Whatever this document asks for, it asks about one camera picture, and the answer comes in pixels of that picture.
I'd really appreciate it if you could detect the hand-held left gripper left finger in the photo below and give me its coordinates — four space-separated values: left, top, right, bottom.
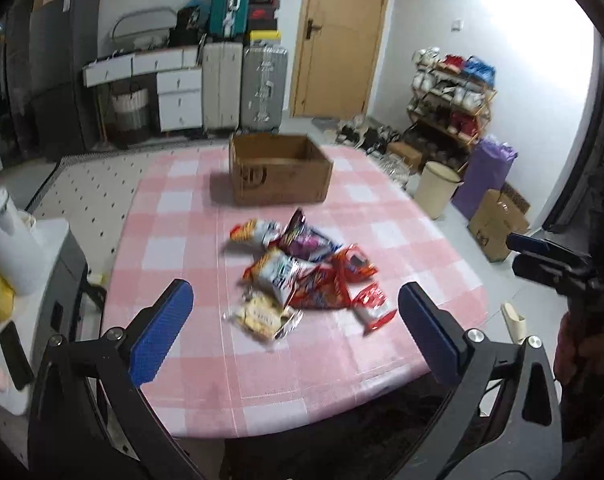
26 278 207 480

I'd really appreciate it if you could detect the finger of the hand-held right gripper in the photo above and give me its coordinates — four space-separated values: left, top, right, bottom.
513 254 599 288
506 232 590 267

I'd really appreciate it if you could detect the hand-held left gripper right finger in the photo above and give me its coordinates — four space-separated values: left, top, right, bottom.
398 282 565 480

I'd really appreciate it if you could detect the small red snack packet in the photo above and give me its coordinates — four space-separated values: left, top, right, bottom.
332 244 379 283

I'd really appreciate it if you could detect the large red chip bag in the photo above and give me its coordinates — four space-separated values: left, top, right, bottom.
287 260 363 311

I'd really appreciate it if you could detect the orange white chip bag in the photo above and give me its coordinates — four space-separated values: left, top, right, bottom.
243 249 317 306
229 219 285 248

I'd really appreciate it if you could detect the purple snack bag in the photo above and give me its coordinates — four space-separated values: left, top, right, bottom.
274 208 343 263

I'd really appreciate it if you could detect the brown cardboard box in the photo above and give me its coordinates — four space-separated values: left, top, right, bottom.
229 133 334 207

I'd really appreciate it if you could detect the person's right hand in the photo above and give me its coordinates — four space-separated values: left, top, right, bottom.
553 311 583 388

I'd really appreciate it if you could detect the tall printed cardboard carton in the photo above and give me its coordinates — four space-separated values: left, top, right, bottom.
468 189 530 263

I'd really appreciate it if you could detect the cream plastic slipper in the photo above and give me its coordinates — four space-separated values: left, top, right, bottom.
501 302 528 346

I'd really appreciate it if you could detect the red white snack packet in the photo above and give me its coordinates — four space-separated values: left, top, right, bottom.
349 282 399 337

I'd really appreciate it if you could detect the purple plastic bag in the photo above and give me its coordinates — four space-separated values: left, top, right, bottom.
452 136 518 221

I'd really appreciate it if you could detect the clear yellow biscuit packet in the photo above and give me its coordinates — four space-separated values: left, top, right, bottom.
223 292 303 343

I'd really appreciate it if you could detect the cream trash bin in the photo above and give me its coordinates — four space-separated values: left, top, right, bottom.
414 161 463 220

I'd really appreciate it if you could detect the pink checkered tablecloth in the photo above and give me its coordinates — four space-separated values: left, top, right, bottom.
100 142 490 440

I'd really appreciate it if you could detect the white grey appliance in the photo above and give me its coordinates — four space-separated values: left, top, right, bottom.
0 217 107 416

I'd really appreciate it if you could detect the black phone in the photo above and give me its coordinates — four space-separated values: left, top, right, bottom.
0 321 32 391

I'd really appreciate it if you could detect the dotted cream rug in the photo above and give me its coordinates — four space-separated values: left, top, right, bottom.
24 140 233 286

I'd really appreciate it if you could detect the small brown carton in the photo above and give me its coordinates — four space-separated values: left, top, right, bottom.
387 141 423 171

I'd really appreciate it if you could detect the bamboo shoe rack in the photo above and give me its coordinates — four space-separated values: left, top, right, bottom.
406 47 498 148

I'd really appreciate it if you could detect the assorted sneakers group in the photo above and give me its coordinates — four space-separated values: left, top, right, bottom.
412 47 497 138

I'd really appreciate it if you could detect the white plastic jug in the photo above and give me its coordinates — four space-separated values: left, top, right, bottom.
0 187 50 297

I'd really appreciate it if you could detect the scattered dark shoes pile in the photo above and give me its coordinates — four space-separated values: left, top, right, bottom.
327 115 413 158

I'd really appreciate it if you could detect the grey white laundry basket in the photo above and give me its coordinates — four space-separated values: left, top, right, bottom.
109 80 150 146

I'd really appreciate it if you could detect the white drawer desk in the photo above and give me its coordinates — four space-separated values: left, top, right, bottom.
83 45 203 133

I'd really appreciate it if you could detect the beige suitcase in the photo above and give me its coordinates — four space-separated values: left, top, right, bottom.
202 40 243 136

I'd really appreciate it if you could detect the wooden door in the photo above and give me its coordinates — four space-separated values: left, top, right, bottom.
288 0 393 120

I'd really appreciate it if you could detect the silver suitcase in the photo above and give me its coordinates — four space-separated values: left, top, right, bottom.
240 44 289 133

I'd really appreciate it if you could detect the dark wardrobe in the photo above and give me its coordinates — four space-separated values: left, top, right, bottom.
0 0 102 166

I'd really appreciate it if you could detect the black printed box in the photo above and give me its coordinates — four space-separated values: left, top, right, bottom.
171 5 205 47

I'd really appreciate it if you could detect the teal suitcase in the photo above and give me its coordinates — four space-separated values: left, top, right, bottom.
209 0 253 43

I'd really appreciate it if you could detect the arched metal frame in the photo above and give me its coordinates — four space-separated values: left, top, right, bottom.
110 7 177 51

